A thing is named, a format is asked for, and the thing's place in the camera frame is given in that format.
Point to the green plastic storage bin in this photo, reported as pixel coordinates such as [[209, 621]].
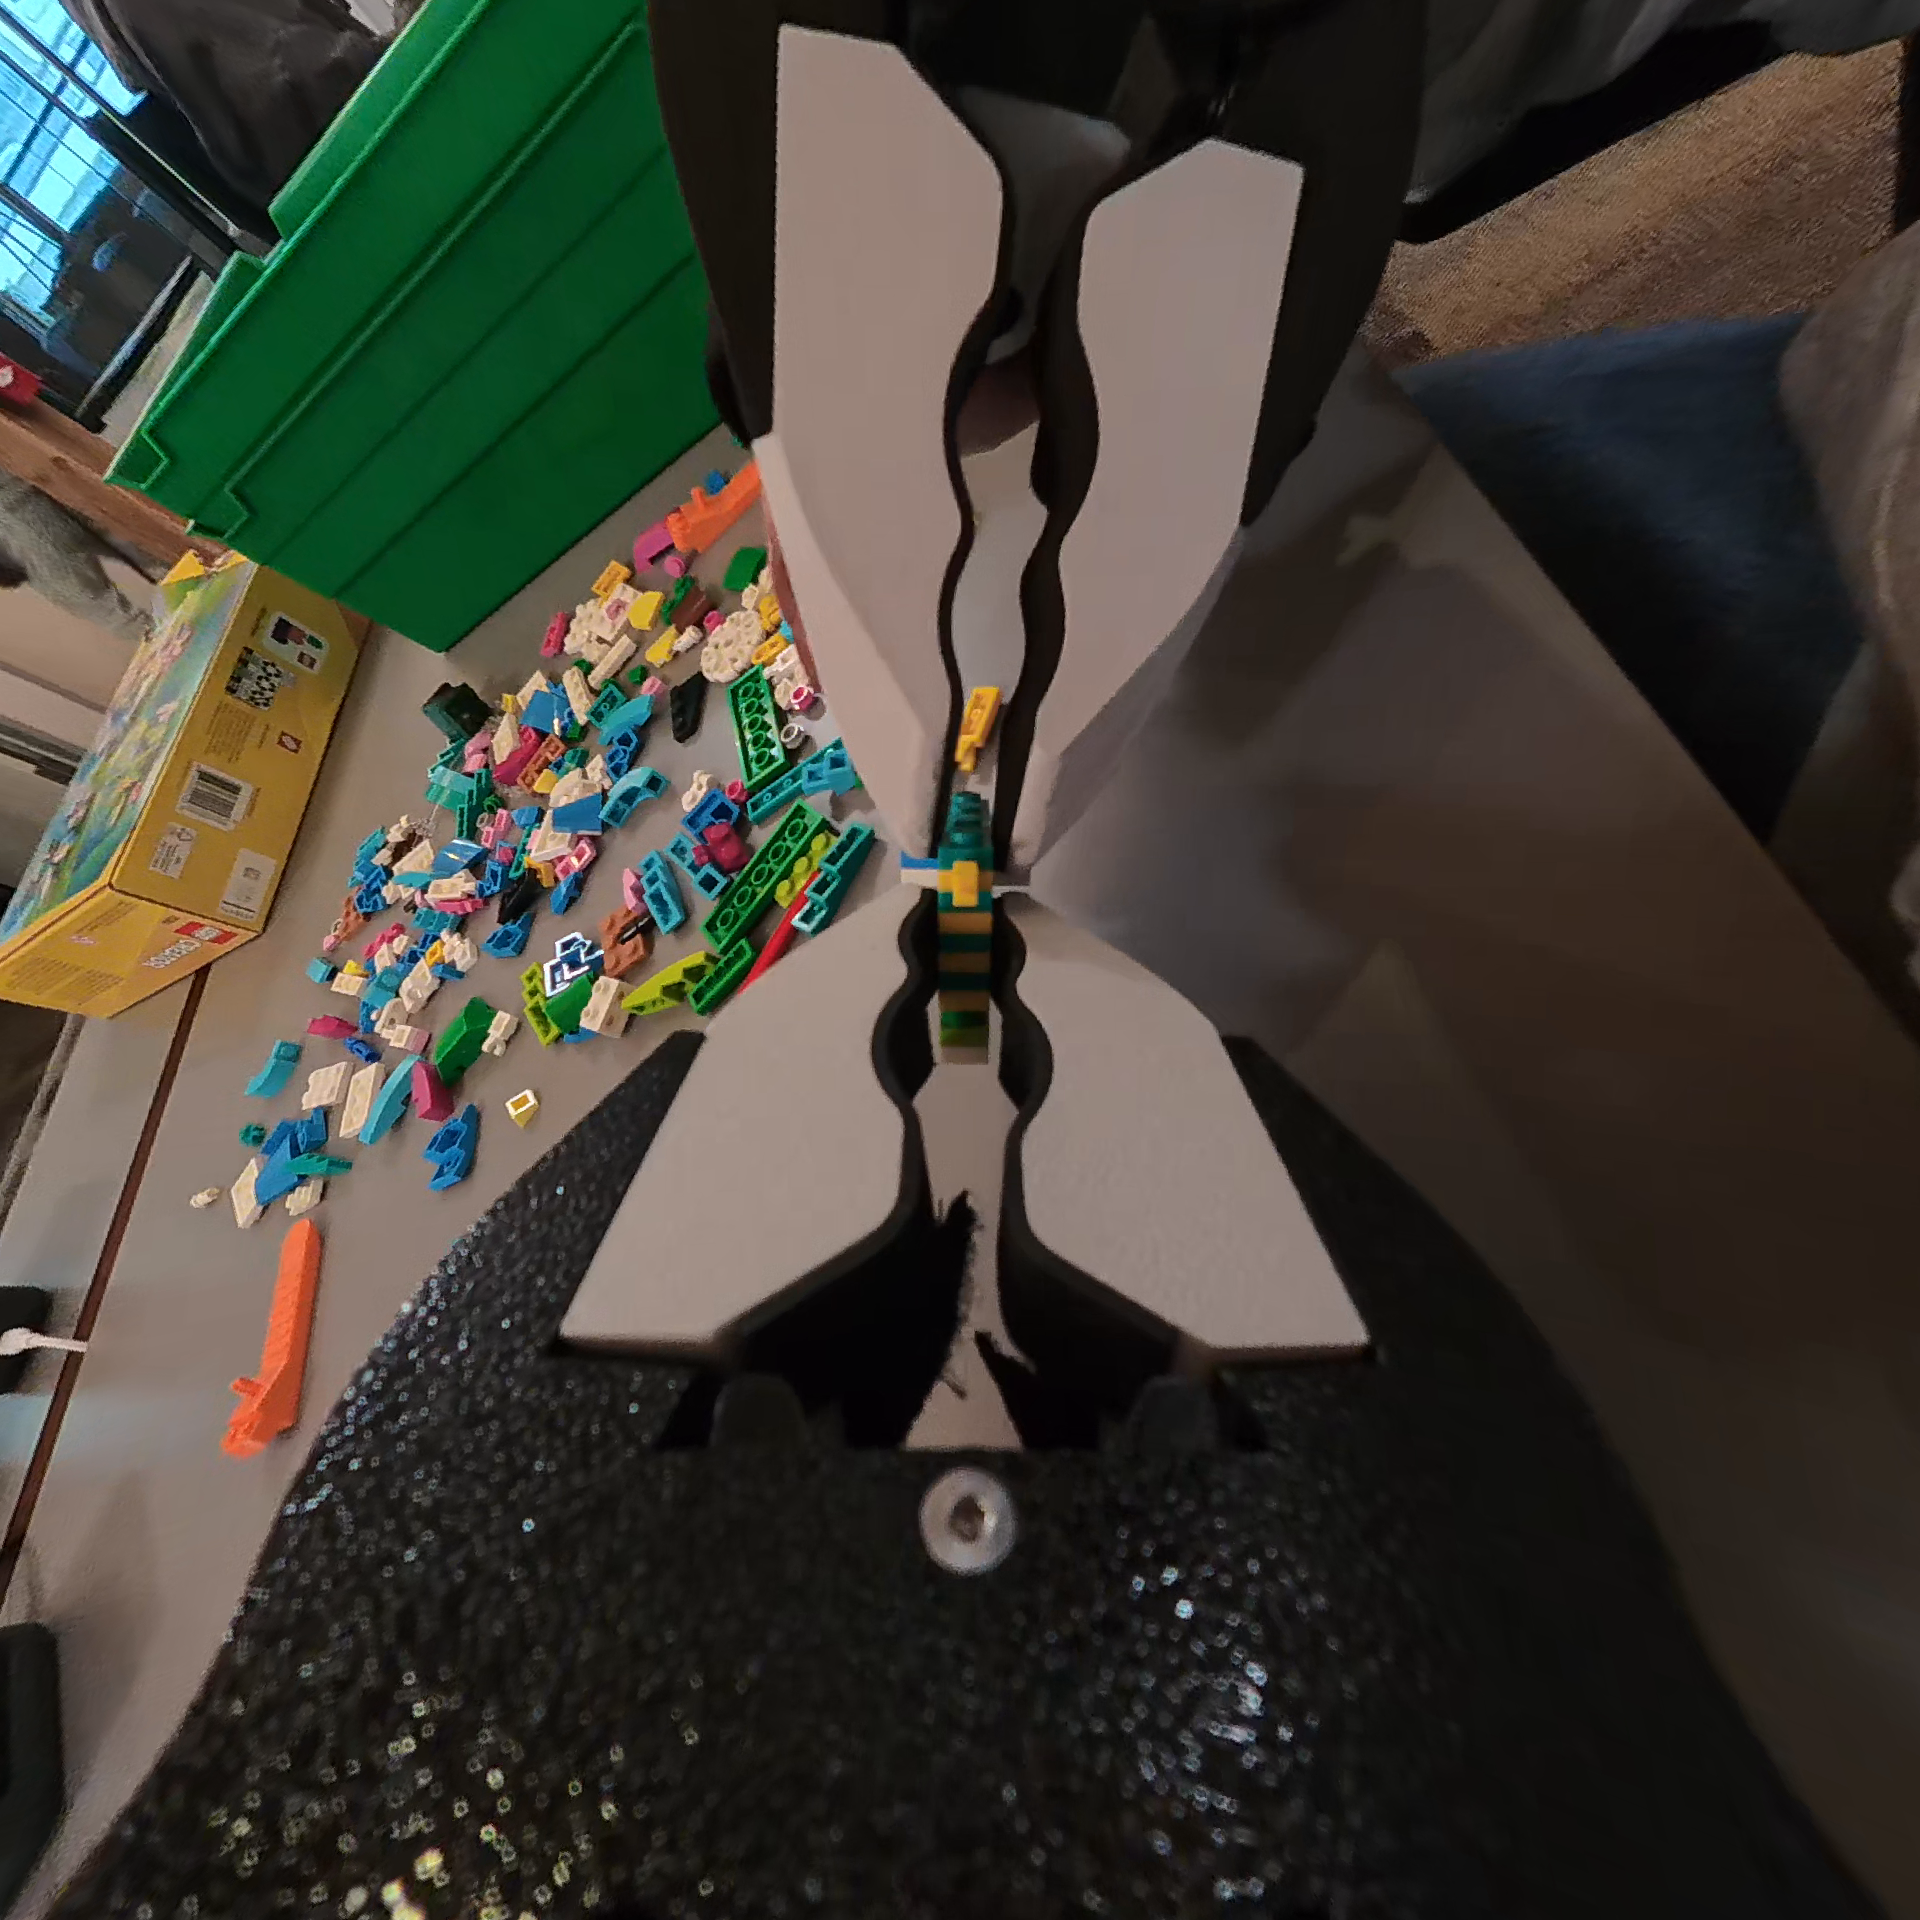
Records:
[[495, 511], [452, 91], [375, 331]]

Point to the window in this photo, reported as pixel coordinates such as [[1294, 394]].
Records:
[[53, 165]]

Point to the blue cushion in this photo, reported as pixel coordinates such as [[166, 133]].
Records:
[[1621, 540]]

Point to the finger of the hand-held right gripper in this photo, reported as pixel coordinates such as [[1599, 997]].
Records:
[[863, 375], [1172, 389]]

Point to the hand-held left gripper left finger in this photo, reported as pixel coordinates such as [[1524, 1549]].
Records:
[[751, 1186]]

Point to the orange brick separator tool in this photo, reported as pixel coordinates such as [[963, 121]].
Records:
[[283, 1335], [705, 513]]

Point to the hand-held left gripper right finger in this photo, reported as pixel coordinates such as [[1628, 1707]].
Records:
[[1172, 1201]]

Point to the small yellow toy brick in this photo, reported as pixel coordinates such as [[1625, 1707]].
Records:
[[979, 724]]

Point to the striped toy brick model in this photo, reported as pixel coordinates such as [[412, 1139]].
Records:
[[967, 961]]

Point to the wooden side table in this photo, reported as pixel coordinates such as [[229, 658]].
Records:
[[77, 458]]

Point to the heap of loose toy bricks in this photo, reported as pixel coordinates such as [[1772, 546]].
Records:
[[599, 810]]

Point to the yellow cardboard toy box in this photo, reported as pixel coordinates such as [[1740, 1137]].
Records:
[[166, 796]]

